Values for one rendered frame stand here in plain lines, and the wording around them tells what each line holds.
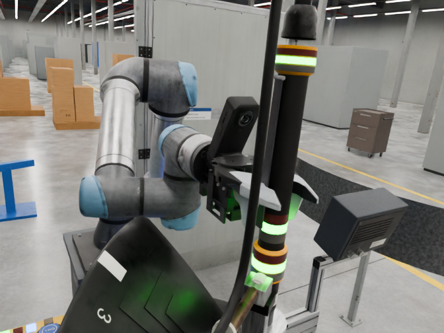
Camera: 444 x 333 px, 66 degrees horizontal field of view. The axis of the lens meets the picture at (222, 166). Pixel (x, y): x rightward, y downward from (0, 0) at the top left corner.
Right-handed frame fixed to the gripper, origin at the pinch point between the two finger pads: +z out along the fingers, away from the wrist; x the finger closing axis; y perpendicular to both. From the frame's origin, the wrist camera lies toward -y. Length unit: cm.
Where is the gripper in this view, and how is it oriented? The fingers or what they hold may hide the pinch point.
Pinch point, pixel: (293, 193)
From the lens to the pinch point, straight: 39.4
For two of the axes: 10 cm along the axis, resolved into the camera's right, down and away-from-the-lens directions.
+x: -8.7, 0.8, -4.9
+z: 4.9, 2.9, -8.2
